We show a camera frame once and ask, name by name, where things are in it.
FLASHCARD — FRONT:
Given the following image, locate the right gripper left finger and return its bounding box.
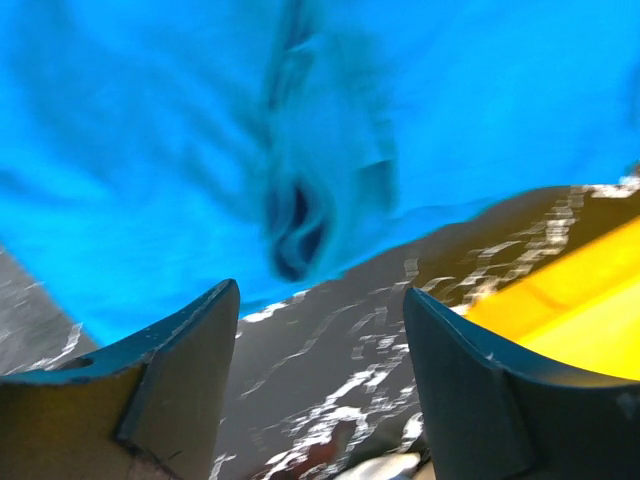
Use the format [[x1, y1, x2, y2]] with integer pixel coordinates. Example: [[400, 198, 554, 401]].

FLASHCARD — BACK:
[[1, 280, 239, 479]]

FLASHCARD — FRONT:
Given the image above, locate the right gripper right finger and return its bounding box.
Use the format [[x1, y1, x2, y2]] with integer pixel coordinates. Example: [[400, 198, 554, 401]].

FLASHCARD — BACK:
[[403, 288, 639, 480]]

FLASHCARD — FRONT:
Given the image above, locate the blue t-shirt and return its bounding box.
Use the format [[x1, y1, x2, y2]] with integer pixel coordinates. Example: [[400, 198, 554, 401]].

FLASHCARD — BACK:
[[1, 1, 639, 344]]

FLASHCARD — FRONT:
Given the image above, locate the white folded t-shirt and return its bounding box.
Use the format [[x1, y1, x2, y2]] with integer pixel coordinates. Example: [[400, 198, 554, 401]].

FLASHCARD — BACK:
[[336, 453, 421, 480]]

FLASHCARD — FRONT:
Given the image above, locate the yellow plastic bin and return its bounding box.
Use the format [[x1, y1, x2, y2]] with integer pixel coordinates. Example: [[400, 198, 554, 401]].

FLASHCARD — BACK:
[[465, 220, 639, 380]]

